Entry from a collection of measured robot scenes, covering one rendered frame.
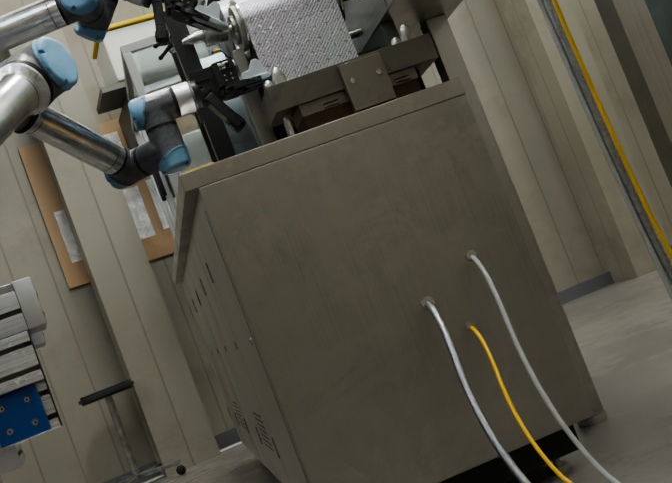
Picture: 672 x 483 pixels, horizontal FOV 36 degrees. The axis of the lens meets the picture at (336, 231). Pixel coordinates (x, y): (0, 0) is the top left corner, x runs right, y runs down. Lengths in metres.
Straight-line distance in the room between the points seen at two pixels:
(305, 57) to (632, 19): 0.91
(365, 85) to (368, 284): 0.45
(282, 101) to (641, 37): 0.81
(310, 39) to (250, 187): 0.52
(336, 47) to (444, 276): 0.67
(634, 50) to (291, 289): 0.84
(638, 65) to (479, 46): 4.86
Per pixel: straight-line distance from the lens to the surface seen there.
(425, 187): 2.24
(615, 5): 1.90
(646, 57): 1.89
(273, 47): 2.52
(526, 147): 6.65
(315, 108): 2.30
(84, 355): 5.76
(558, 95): 6.58
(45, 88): 2.13
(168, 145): 2.41
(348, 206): 2.19
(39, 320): 1.89
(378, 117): 2.24
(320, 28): 2.55
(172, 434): 5.50
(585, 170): 6.58
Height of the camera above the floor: 0.54
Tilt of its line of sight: 4 degrees up
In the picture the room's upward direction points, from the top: 21 degrees counter-clockwise
